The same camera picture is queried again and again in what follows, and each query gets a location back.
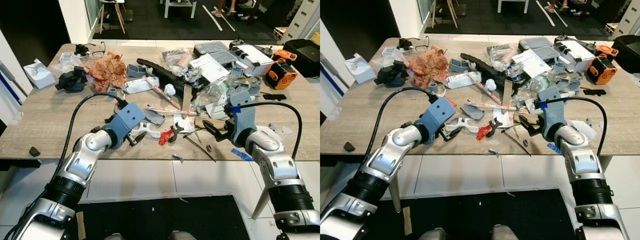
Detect grey plastic bracket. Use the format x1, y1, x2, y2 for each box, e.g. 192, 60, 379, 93
449, 58, 471, 74
126, 63, 148, 78

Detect red and white stick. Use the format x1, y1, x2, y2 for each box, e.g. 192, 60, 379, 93
466, 71, 503, 105
465, 101, 518, 112
146, 77, 182, 110
146, 105, 198, 117

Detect white stool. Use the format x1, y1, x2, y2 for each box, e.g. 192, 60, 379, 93
164, 0, 198, 20
496, 0, 531, 15

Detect long black plastic part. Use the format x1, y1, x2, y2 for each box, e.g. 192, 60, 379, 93
136, 58, 201, 93
460, 52, 523, 91

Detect white cardboard box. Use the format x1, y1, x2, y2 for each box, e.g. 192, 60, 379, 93
235, 44, 274, 76
555, 39, 597, 71

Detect crumpled orange patterned wrapper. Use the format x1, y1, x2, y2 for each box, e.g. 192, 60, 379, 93
86, 50, 128, 92
407, 46, 449, 91

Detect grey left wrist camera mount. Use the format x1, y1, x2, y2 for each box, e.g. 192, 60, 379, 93
107, 102, 146, 147
415, 96, 457, 143

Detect white floor stick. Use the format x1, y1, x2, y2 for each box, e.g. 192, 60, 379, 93
201, 5, 224, 32
535, 0, 557, 27

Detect crushed clear plastic bottle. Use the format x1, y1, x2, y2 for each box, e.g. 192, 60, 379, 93
195, 80, 236, 108
517, 75, 556, 103

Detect grey compartment tray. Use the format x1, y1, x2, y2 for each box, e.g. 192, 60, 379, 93
535, 45, 561, 63
212, 50, 238, 68
518, 37, 553, 51
194, 42, 230, 56

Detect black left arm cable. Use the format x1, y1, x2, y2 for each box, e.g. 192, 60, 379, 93
364, 87, 437, 168
57, 91, 126, 173

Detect black floor mat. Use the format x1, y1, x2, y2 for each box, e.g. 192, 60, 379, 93
65, 195, 251, 240
372, 189, 578, 240

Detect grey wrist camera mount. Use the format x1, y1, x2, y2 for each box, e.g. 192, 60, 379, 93
415, 96, 457, 143
227, 90, 258, 146
537, 86, 571, 141
107, 102, 146, 147

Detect beige table leg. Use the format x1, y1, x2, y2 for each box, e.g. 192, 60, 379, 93
389, 175, 402, 213
251, 182, 273, 221

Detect tan wooden stick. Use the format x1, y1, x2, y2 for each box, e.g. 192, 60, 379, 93
502, 80, 513, 108
181, 84, 192, 115

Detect clear plastic bag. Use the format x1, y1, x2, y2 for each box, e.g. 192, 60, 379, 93
57, 52, 91, 76
380, 48, 408, 68

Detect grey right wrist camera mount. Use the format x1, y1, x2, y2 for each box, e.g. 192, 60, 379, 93
537, 86, 571, 141
227, 90, 258, 146

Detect wooden legged chair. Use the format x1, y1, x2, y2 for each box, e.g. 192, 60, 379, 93
97, 0, 128, 33
431, 0, 460, 30

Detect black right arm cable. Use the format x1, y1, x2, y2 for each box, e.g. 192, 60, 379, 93
239, 101, 304, 160
541, 96, 608, 150

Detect black carry case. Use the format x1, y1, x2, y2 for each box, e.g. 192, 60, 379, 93
282, 38, 321, 78
611, 34, 640, 73

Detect clear bag with parts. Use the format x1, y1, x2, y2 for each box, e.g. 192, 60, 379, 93
486, 44, 516, 71
162, 48, 193, 76

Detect white printed paper card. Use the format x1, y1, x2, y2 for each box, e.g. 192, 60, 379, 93
189, 53, 231, 83
511, 48, 553, 78

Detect white flat power adapter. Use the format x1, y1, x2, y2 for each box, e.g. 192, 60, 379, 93
122, 77, 161, 95
445, 72, 483, 90

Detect small orange black tool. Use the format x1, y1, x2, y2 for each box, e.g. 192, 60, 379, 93
272, 48, 298, 62
595, 44, 619, 58

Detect large orange black tool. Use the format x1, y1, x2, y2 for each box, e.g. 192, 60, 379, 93
587, 55, 621, 86
265, 59, 299, 91

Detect thin black rod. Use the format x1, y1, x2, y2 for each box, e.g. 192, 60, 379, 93
501, 129, 532, 157
184, 132, 217, 163

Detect white plastic glasses frame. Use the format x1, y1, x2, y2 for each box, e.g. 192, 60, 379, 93
131, 122, 162, 139
447, 117, 480, 135

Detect grey flat plastic piece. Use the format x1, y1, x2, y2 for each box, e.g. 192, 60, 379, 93
461, 102, 486, 121
144, 109, 166, 126

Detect white plastic sheet scrap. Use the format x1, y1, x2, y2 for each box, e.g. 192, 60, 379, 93
570, 120, 598, 141
255, 125, 284, 142

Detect black bulky gripper part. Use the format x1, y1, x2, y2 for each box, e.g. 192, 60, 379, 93
55, 66, 90, 93
375, 61, 411, 88

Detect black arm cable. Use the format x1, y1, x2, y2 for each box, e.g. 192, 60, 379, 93
239, 101, 304, 160
364, 87, 437, 168
541, 96, 608, 150
57, 91, 126, 173

